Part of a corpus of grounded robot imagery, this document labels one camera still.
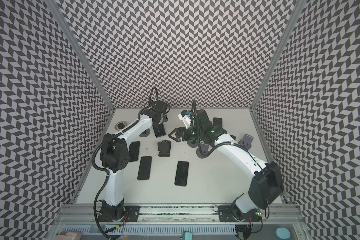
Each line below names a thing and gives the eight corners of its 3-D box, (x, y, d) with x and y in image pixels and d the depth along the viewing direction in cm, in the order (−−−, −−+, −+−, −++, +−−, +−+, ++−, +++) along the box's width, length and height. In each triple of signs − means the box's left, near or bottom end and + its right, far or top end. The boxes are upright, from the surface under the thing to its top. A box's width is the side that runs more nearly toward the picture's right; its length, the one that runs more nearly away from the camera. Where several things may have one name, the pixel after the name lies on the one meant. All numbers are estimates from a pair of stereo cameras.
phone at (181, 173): (174, 185, 84) (173, 183, 83) (177, 162, 93) (177, 160, 91) (186, 186, 84) (186, 185, 82) (188, 163, 93) (188, 161, 91)
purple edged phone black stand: (137, 180, 86) (136, 179, 84) (141, 157, 95) (141, 156, 93) (149, 180, 86) (148, 179, 84) (153, 157, 95) (152, 156, 93)
